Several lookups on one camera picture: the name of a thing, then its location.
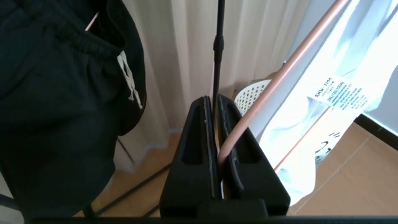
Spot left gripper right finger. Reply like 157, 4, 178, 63
216, 94, 292, 218

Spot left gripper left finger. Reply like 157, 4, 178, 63
159, 95, 220, 218

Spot pink clothes hanger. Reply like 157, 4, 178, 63
84, 11, 100, 32
217, 0, 351, 172

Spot black shorts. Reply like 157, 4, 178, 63
0, 0, 147, 223

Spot white garment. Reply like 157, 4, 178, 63
257, 0, 398, 207

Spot white laundry basket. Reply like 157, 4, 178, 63
234, 79, 273, 116

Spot black clothes rack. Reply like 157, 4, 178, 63
82, 0, 226, 218

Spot beige curtain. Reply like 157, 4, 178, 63
113, 0, 312, 174

